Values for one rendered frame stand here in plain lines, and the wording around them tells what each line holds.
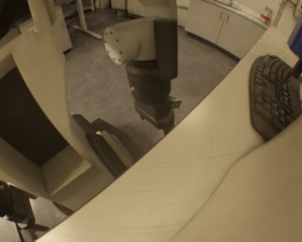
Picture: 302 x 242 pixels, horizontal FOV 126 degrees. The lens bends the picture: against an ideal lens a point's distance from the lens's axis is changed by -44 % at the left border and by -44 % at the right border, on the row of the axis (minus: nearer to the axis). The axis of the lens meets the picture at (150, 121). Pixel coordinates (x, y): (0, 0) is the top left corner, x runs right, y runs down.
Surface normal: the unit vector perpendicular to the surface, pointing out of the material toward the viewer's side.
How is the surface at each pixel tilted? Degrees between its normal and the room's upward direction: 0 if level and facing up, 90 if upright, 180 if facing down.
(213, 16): 90
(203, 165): 0
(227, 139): 0
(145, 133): 0
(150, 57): 78
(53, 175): 10
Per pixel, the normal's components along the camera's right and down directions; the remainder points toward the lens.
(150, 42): 0.66, 0.53
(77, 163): -0.08, -0.63
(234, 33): -0.72, 0.58
